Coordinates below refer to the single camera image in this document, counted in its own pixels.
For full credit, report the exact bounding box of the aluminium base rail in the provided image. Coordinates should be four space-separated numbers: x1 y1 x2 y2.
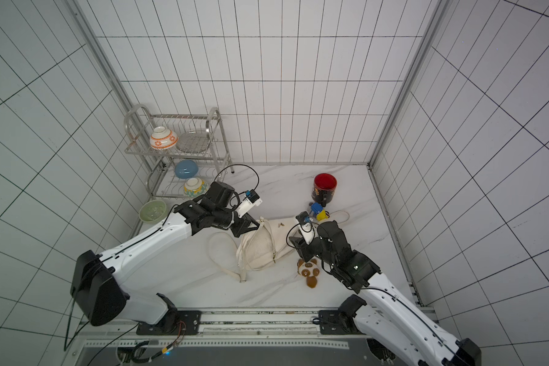
75 306 442 342

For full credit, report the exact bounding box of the blue yellow keychain decoration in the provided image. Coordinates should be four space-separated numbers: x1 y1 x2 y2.
309 202 331 223

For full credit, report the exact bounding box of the green bowl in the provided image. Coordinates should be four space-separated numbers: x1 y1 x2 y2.
139 200 169 225

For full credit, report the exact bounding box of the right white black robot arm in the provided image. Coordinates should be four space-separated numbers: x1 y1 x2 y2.
287 213 482 365

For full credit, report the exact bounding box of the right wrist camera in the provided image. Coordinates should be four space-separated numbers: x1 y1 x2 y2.
296 211 316 245

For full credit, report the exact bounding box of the brown plush keychain decoration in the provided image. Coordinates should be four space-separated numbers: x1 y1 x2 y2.
297 257 321 288

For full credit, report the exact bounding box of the blue bowl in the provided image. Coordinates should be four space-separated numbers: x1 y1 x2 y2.
174 160 199 179

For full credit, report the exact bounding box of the yellow teal patterned bowl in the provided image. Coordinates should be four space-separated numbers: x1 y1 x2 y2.
183 177 207 198

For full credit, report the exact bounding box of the cream canvas tote bag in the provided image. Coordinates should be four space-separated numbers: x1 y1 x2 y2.
206 210 351 283

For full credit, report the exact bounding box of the white orange patterned bowl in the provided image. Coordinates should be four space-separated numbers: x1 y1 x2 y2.
149 126 178 150

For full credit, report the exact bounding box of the red black mug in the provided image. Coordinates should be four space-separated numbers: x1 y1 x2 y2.
311 173 338 207

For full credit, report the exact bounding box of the metal dish rack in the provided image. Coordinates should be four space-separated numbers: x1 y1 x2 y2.
124 104 234 198

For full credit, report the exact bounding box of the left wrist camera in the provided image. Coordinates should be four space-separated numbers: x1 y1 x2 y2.
236 190 262 218

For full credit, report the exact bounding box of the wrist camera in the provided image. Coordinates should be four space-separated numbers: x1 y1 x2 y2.
236 190 262 218
296 211 316 245

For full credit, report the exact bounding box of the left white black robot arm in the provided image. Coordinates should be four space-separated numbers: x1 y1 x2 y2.
70 181 262 334

